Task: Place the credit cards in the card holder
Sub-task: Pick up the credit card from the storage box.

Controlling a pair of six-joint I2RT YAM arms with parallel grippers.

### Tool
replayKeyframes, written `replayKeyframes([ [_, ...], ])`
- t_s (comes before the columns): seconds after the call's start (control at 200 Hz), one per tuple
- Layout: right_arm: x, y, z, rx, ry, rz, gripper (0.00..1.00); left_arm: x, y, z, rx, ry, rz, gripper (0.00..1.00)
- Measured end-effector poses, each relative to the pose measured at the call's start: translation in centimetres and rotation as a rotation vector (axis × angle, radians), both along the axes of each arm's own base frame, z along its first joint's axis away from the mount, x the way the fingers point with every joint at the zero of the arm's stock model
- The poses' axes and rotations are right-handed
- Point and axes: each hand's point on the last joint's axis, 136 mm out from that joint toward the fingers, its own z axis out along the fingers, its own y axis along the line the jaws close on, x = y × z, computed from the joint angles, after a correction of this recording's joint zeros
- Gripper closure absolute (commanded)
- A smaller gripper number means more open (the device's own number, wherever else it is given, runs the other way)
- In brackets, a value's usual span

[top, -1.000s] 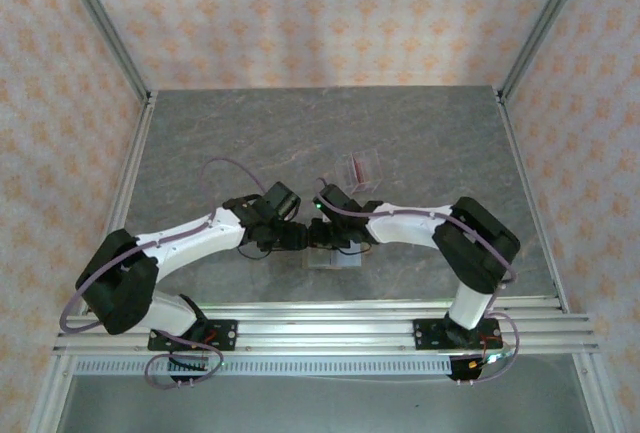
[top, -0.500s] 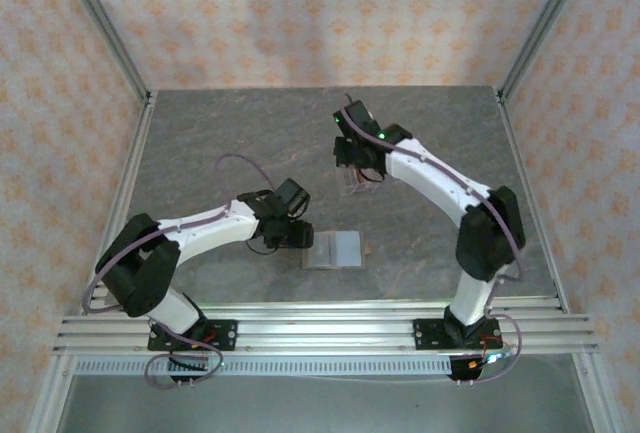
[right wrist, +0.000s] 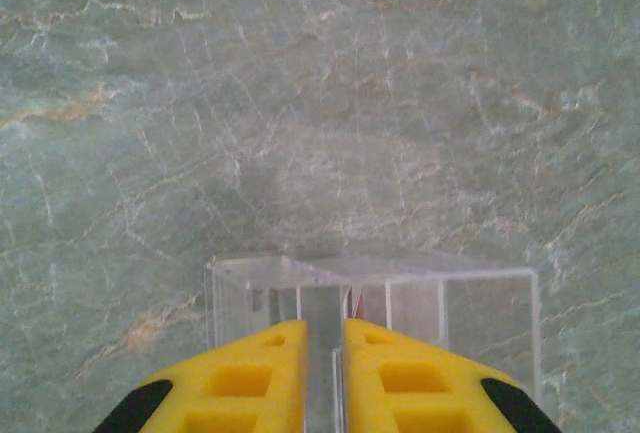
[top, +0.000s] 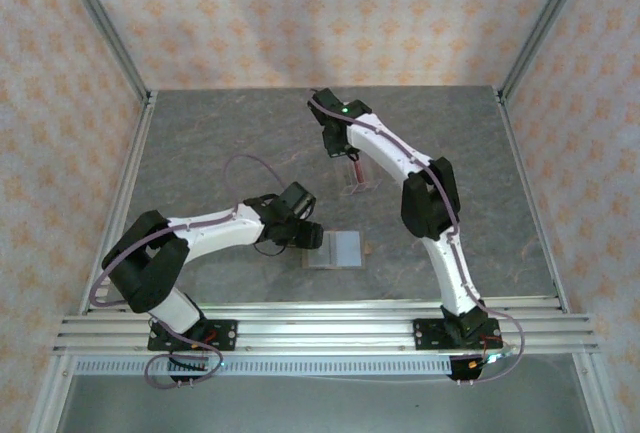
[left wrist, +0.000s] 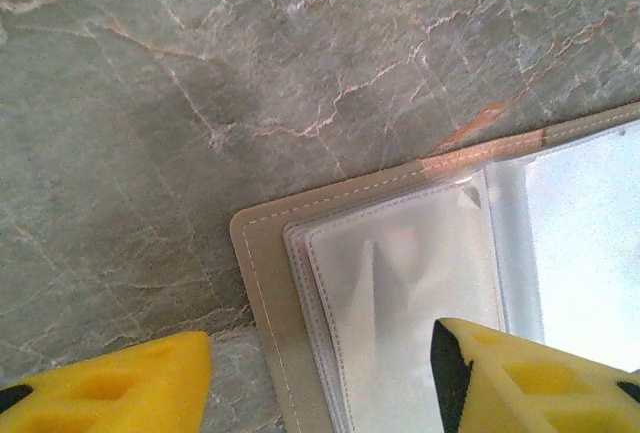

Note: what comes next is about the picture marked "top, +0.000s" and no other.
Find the brown leather card holder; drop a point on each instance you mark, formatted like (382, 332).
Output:
(345, 250)

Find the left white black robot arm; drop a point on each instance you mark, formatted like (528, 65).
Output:
(150, 268)

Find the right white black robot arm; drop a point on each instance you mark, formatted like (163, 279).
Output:
(430, 203)

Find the clear acrylic card stand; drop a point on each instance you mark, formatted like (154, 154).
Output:
(370, 184)

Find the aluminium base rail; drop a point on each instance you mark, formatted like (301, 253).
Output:
(325, 333)

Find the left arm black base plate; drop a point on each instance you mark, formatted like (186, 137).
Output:
(225, 335)

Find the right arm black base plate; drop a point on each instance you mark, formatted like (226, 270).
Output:
(430, 335)

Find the left aluminium side rail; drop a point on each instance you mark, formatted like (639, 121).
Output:
(127, 193)

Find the aluminium side rail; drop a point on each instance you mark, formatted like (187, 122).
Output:
(525, 188)
(127, 193)

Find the right aluminium side rail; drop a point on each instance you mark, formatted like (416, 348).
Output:
(525, 188)

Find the right aluminium frame post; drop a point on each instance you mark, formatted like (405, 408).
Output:
(545, 23)

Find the aluminium frame post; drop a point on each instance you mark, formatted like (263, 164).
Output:
(545, 23)
(105, 28)

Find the left aluminium frame post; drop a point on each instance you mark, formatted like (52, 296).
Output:
(105, 28)

